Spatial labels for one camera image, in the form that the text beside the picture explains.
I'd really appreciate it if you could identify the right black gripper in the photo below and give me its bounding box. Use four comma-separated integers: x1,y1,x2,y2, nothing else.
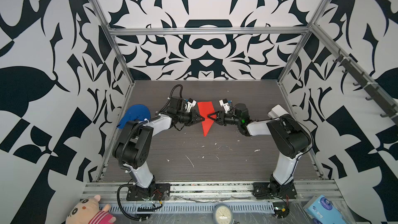
209,111,243,127

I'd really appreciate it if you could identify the red square paper sheet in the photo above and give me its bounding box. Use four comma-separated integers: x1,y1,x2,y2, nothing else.
198,102,215,137

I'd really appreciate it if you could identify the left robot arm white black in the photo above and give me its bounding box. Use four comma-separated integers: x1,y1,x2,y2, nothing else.
112,96,205,189

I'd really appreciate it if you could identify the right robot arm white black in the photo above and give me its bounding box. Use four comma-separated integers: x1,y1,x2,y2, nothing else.
207,103,312,188

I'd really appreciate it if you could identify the white rectangular box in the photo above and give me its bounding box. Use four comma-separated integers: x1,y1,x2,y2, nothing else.
267,105,290,119

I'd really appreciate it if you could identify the blue cloth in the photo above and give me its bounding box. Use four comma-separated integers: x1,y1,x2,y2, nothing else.
117,104,151,129

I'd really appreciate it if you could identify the round analog clock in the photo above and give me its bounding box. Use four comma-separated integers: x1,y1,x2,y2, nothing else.
213,204,234,224

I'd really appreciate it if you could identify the blue tissue pack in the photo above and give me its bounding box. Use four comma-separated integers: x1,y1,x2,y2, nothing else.
303,195,346,224

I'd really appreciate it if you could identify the pink plush toy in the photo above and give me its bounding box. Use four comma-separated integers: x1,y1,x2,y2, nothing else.
65,195,116,224

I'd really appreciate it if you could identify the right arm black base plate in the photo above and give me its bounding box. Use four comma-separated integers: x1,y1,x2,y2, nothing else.
252,181,297,200

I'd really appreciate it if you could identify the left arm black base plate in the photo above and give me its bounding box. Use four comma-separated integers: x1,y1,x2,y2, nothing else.
126,182,171,201

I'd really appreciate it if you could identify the black cable at left base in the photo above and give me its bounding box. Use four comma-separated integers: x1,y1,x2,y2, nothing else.
116,183,163,222

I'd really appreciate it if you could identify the white slotted cable duct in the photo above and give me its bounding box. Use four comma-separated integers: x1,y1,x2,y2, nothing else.
99,202,276,215

